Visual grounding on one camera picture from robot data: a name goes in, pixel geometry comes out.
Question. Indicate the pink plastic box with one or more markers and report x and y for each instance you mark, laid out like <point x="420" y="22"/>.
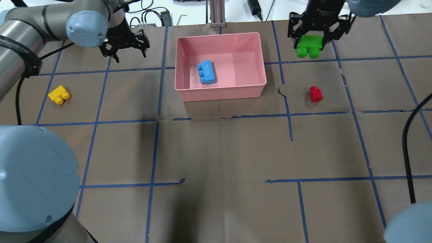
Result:
<point x="237" y="62"/>

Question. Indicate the black power adapter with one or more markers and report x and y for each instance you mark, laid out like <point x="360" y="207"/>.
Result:
<point x="255" y="8"/>

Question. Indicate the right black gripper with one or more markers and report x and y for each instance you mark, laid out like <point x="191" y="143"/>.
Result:
<point x="323" y="9"/>

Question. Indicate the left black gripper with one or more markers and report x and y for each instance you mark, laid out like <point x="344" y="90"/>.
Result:
<point x="117" y="33"/>

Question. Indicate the aluminium frame post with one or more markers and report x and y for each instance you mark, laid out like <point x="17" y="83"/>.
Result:
<point x="217" y="13"/>

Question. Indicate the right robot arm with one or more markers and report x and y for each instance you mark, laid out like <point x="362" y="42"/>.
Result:
<point x="412" y="224"/>

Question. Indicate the red toy block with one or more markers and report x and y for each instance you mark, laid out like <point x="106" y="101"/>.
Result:
<point x="315" y="94"/>

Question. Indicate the green toy block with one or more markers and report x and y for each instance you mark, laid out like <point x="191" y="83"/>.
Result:
<point x="309" y="45"/>

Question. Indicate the yellow toy block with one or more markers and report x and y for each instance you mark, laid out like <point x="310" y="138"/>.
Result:
<point x="59" y="95"/>

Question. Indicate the black power brick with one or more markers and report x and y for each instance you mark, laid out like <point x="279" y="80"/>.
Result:
<point x="166" y="18"/>

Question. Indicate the orange usb hub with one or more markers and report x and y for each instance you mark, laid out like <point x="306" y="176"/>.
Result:
<point x="142" y="25"/>

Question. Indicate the blue toy block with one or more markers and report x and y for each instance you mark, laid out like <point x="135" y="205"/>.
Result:
<point x="206" y="72"/>

